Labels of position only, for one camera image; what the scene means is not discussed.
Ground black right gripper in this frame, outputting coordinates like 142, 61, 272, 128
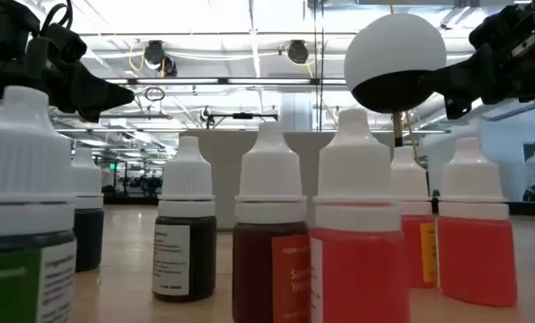
422, 0, 535, 120

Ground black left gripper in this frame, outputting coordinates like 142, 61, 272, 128
0, 0, 136, 123

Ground small dark green dropper bottle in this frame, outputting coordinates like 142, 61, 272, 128
71, 146, 105, 273

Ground small red yellow-label dropper bottle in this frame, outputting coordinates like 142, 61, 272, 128
390, 145, 440, 289

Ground small coral red dropper bottle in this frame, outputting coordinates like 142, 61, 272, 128
436, 136, 519, 309

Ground white globe lamp black base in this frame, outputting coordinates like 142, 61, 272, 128
343, 12, 448, 149

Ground small green-label dropper bottle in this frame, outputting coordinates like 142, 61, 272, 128
0, 84, 78, 323

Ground grey plastic tray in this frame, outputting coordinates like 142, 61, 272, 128
180, 129, 397, 230

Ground small black dropper bottle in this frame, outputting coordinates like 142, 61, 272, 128
152, 135, 218, 303

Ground small red white-label dropper bottle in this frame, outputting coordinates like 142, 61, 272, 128
310, 107, 411, 323

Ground small brown orange-label dropper bottle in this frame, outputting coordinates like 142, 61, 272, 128
231, 121, 313, 323

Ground yellow hanging cord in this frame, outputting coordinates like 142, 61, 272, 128
387, 0, 420, 162

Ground black ceiling cable reel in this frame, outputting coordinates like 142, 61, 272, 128
143, 39, 179, 78
286, 39, 311, 65

